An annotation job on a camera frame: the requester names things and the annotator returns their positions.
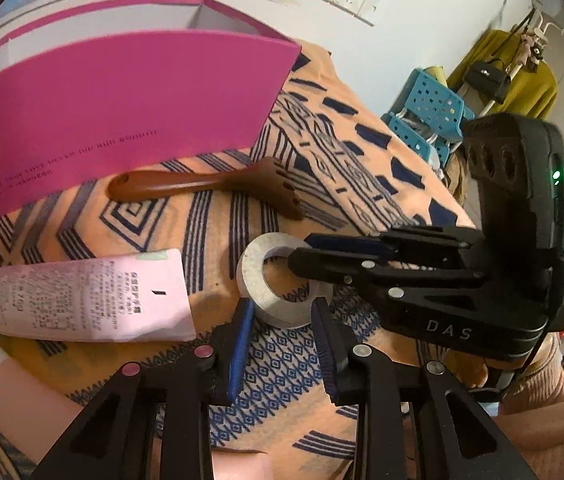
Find orange patterned blanket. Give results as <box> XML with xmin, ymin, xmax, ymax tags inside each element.
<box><xmin>0</xmin><ymin>42</ymin><xmax>512</xmax><ymax>480</ymax></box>

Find blue plastic stools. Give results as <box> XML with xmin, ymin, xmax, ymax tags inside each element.
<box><xmin>381</xmin><ymin>67</ymin><xmax>467</xmax><ymax>166</ymax></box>

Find person's right forearm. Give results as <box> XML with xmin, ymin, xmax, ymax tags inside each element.
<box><xmin>482</xmin><ymin>332</ymin><xmax>564</xmax><ymax>480</ymax></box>

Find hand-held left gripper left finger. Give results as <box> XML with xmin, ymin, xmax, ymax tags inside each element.
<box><xmin>29</xmin><ymin>297</ymin><xmax>257</xmax><ymax>480</ymax></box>

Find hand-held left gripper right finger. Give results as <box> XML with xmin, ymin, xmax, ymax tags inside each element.
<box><xmin>310</xmin><ymin>296</ymin><xmax>537</xmax><ymax>480</ymax></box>

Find pink cardboard box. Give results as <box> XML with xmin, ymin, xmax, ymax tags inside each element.
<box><xmin>0</xmin><ymin>0</ymin><xmax>303</xmax><ymax>233</ymax></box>

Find mustard hanging garment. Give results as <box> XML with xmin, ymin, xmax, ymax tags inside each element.
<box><xmin>446</xmin><ymin>30</ymin><xmax>560</xmax><ymax>121</ymax></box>

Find grey tape roll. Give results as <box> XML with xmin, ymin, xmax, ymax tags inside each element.
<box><xmin>236</xmin><ymin>232</ymin><xmax>335</xmax><ymax>330</ymax></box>

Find black handbag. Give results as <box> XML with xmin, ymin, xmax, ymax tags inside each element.
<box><xmin>464</xmin><ymin>57</ymin><xmax>512</xmax><ymax>103</ymax></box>

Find pink tube with white cap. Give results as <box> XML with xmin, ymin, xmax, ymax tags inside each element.
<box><xmin>0</xmin><ymin>337</ymin><xmax>275</xmax><ymax>480</ymax></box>

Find white coat rack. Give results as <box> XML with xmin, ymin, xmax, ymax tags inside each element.
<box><xmin>479</xmin><ymin>5</ymin><xmax>564</xmax><ymax>121</ymax></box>

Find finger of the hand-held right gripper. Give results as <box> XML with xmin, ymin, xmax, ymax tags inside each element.
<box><xmin>287</xmin><ymin>247</ymin><xmax>487</xmax><ymax>293</ymax></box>
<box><xmin>306</xmin><ymin>226</ymin><xmax>485</xmax><ymax>266</ymax></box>

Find pale pink printed tube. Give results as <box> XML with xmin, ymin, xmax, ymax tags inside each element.
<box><xmin>0</xmin><ymin>248</ymin><xmax>197</xmax><ymax>343</ymax></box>

